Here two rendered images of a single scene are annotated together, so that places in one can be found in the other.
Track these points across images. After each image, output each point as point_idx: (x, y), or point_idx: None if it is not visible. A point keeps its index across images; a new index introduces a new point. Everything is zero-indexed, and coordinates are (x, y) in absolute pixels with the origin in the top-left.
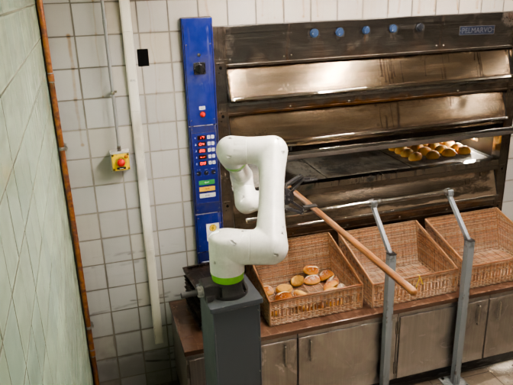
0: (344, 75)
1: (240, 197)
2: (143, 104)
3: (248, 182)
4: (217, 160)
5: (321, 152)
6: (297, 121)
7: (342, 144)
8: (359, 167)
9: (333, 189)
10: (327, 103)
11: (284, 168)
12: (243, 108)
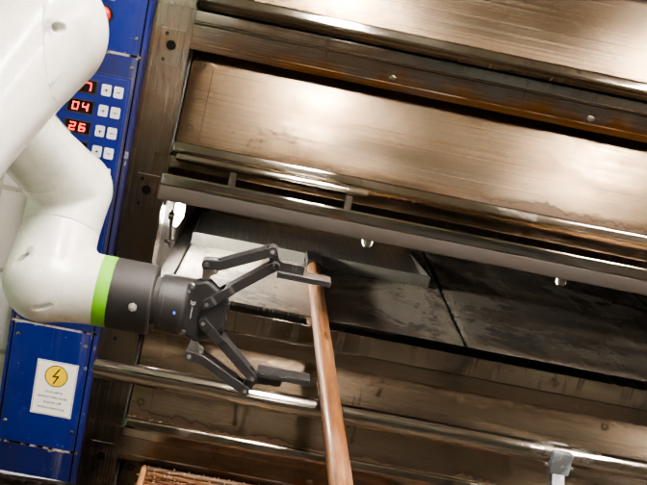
0: (594, 31)
1: (19, 251)
2: None
3: (70, 209)
4: (118, 170)
5: (443, 242)
6: (405, 132)
7: None
8: (588, 354)
9: (474, 387)
10: (517, 105)
11: (27, 94)
12: (242, 40)
